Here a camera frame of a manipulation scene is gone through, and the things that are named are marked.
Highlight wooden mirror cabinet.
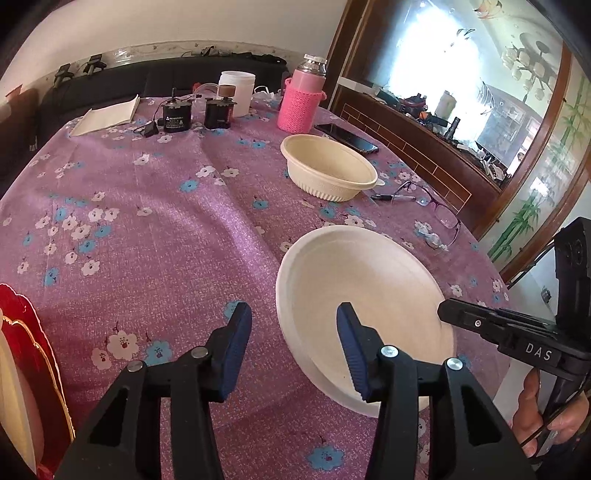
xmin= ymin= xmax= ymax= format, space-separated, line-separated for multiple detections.
xmin=325 ymin=0 xmax=591 ymax=282

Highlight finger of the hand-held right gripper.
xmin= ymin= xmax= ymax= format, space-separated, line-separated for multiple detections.
xmin=437 ymin=298 xmax=556 ymax=345

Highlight black motor with label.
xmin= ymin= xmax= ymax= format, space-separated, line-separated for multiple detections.
xmin=159 ymin=88 xmax=191 ymax=134

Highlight ribbed cream bowl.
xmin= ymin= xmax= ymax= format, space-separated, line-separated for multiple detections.
xmin=280 ymin=134 xmax=385 ymax=202

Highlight brown armchair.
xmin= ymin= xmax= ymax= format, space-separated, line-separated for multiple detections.
xmin=0 ymin=88 xmax=42 ymax=195

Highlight large red scalloped plate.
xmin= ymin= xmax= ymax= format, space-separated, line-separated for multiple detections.
xmin=0 ymin=284 xmax=77 ymax=480

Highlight wide cream bowl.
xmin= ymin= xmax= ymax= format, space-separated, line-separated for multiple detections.
xmin=276 ymin=225 xmax=455 ymax=418

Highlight person's right hand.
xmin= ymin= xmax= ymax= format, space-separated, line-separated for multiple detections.
xmin=510 ymin=369 xmax=591 ymax=457

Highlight black motor with wooden knob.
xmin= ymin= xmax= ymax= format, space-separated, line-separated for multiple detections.
xmin=204 ymin=85 xmax=234 ymax=130

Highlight pink sleeved thermos bottle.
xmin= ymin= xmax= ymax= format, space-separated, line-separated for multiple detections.
xmin=277 ymin=54 xmax=328 ymax=134

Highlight white plastic cup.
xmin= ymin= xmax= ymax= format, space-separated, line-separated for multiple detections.
xmin=218 ymin=71 xmax=256 ymax=117

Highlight black smartphone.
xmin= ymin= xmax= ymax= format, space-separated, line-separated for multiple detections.
xmin=314 ymin=122 xmax=379 ymax=154

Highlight purple floral tablecloth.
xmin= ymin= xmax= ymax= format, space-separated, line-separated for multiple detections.
xmin=0 ymin=95 xmax=513 ymax=480

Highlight small red gold-rimmed plate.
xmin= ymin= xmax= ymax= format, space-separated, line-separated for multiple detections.
xmin=0 ymin=316 xmax=75 ymax=480

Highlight bamboo painted glass panel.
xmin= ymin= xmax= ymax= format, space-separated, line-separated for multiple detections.
xmin=485 ymin=60 xmax=591 ymax=278

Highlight white paper pad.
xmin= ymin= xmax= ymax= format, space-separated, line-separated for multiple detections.
xmin=69 ymin=95 xmax=140 ymax=137

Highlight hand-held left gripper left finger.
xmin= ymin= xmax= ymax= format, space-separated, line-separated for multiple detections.
xmin=55 ymin=301 xmax=254 ymax=480

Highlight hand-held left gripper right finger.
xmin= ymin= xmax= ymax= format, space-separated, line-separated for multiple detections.
xmin=336 ymin=302 xmax=529 ymax=480

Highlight black sofa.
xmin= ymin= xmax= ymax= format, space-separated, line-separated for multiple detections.
xmin=39 ymin=55 xmax=289 ymax=123

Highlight purple framed eyeglasses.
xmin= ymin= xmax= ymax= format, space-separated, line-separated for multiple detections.
xmin=392 ymin=181 xmax=462 ymax=250

